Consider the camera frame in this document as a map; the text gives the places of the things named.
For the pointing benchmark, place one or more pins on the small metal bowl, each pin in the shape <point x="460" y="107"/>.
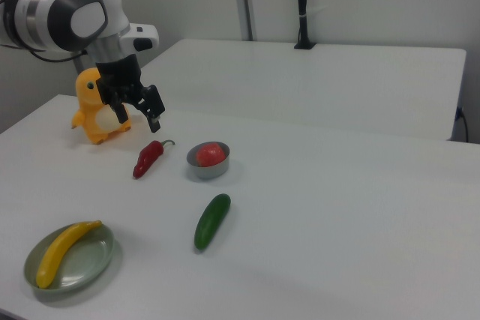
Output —
<point x="210" y="173"/>

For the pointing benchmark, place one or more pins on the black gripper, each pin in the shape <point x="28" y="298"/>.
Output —
<point x="118" y="72"/>

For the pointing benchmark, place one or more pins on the red apple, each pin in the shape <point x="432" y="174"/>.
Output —
<point x="210" y="155"/>

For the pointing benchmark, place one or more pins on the yellow banana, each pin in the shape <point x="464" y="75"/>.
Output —
<point x="60" y="249"/>

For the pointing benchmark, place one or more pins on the orange plush dinosaur toy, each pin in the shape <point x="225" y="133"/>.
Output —
<point x="92" y="117"/>

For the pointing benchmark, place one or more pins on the green cucumber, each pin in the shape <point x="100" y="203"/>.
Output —
<point x="212" y="220"/>

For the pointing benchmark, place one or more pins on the red chili pepper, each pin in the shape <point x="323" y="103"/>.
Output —
<point x="148" y="157"/>

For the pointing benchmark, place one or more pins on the pale green plate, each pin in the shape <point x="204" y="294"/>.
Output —
<point x="86" y="260"/>

